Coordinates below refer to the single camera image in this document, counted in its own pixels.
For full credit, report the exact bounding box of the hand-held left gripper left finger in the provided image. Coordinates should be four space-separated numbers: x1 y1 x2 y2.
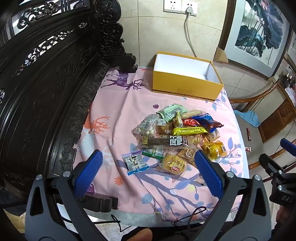
25 149 103 241

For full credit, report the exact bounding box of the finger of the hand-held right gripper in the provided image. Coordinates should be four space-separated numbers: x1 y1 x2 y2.
280 138 296 155
259 153 286 184

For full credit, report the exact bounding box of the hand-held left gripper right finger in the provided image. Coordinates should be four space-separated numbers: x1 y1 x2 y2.
194 150 272 241

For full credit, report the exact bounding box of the long yellow snack packet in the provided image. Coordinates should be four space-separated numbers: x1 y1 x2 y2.
173 126 208 137

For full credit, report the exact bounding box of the dark blue snack packet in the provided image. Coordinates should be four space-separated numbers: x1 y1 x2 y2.
191 113 224 133

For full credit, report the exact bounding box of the red snack packet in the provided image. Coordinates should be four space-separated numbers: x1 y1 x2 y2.
182 118 201 127

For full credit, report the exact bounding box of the pile of mixed snack packets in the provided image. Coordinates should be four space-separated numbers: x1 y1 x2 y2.
131 104 228 176

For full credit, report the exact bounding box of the yellow cardboard box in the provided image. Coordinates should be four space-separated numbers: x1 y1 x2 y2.
151 51 224 102

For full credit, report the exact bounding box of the person's right hand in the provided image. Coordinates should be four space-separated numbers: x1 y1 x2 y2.
276 207 293 224

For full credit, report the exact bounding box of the person's left hand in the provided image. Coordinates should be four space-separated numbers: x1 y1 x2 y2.
126 228 153 241

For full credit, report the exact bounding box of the wooden chair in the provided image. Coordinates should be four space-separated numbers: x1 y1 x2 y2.
229 79 296 173

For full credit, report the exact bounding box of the wooden cabinet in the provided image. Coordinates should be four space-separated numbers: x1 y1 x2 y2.
258 81 296 142

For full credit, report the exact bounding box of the blue white candy packet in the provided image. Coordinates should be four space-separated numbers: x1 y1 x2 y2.
122 150 149 176

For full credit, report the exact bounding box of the blue cloth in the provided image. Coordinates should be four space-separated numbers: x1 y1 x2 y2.
234 110 260 127

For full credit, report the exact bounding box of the pink printed box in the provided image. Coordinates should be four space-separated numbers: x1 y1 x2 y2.
285 87 296 105

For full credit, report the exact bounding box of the pink printed bedsheet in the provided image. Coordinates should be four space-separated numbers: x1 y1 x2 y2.
55 67 250 227

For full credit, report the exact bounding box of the gold framed pale painting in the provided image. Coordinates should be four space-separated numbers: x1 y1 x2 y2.
287 30 296 72

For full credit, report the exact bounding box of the cardboard corner protector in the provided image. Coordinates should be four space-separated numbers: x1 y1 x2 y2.
213 46 229 63

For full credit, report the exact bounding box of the framed lotus painting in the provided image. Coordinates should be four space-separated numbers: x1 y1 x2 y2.
218 0 293 78

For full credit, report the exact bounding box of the thin black cable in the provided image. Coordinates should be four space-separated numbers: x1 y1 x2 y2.
111 207 208 233

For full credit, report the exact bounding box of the grey plug with cable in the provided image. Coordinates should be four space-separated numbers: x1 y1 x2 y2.
184 7 197 57

